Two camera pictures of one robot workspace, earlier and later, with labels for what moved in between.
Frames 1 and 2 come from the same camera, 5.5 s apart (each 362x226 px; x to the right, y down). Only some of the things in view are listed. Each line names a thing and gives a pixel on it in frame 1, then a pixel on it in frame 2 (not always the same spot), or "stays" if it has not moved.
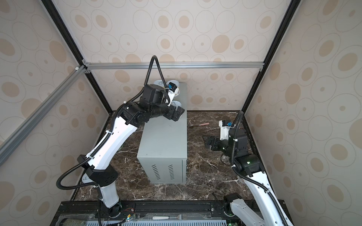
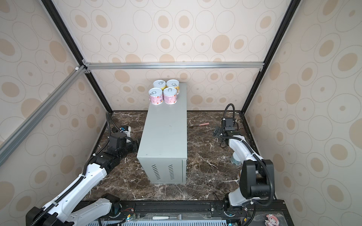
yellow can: (159, 82) stays
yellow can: (176, 83) stays
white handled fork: (178, 217) stays
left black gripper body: (163, 109) to (131, 147)
